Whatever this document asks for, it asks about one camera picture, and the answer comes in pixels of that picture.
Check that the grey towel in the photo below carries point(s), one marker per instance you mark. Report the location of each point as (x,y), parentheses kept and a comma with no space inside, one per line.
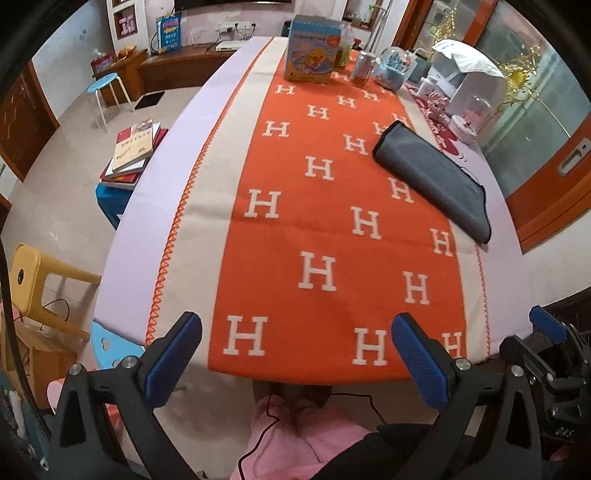
(431,177)

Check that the red and white printed cloth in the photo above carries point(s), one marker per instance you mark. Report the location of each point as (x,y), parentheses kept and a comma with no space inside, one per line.
(445,134)

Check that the black garment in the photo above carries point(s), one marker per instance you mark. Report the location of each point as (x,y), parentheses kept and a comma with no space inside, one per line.
(378,454)

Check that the blue snow globe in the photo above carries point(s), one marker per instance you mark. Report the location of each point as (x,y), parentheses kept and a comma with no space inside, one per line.
(392,69)

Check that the white wall shelf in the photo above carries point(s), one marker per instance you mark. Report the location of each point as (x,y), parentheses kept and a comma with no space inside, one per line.
(127,23)

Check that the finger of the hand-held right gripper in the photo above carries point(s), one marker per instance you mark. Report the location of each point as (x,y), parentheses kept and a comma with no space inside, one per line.
(549,321)

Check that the blue stool under books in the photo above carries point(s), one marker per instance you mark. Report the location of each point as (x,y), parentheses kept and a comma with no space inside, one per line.
(108,205)

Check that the black floor mat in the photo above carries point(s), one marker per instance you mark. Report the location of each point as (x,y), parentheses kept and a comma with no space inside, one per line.
(151,99)

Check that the gold ornament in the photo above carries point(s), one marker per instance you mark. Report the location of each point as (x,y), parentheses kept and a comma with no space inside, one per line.
(519,76)

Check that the brown cardboard box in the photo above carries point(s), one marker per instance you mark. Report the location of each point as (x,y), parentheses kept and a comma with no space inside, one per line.
(41,360)

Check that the duck-print cardboard box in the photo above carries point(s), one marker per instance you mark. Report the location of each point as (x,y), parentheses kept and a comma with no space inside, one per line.
(309,50)

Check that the pink snow globe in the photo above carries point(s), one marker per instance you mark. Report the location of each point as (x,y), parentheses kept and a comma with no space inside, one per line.
(471,120)

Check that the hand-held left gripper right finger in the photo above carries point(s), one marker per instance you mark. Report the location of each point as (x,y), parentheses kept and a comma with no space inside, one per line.
(421,367)

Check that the light blue plastic stool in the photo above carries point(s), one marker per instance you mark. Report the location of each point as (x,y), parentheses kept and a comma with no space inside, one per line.
(111,346)

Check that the yellow plastic chair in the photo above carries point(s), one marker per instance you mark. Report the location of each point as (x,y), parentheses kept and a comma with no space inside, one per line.
(32,272)

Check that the glass jar with metal lid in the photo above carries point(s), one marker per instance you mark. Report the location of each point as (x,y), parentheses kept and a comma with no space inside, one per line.
(364,69)

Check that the wooden window frame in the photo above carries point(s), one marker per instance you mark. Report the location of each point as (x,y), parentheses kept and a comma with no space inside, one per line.
(549,217)

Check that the orange H-pattern blanket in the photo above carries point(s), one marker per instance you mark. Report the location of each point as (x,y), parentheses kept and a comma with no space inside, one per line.
(138,240)

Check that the wooden low cabinet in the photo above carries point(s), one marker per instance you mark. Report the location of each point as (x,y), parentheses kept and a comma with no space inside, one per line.
(184,64)

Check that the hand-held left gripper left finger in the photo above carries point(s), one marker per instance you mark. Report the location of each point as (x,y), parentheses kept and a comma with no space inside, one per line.
(171,362)

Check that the clear plastic bottle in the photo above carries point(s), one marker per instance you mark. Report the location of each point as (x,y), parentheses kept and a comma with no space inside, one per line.
(344,48)

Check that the round blue stool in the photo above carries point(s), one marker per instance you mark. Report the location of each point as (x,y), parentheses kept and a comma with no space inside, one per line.
(104,83)

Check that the stack of books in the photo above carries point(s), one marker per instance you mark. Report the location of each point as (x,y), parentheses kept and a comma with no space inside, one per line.
(134,150)

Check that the orange letter-print blanket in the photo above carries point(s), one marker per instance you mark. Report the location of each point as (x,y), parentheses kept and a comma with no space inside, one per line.
(286,240)

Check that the white power strip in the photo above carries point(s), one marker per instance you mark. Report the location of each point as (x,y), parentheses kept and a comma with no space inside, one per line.
(235,26)

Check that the white set-top box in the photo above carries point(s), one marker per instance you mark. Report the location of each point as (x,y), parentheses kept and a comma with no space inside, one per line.
(233,45)

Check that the white kitchen appliance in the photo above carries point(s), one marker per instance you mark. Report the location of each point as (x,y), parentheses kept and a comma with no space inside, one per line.
(466,74)

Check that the pink trousers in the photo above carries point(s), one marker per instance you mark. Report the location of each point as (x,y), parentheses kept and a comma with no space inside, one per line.
(295,438)

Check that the wooden door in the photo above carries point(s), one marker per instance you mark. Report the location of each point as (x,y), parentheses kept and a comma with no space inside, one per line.
(25,120)

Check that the blue poster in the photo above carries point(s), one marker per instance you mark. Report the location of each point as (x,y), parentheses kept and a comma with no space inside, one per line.
(167,33)

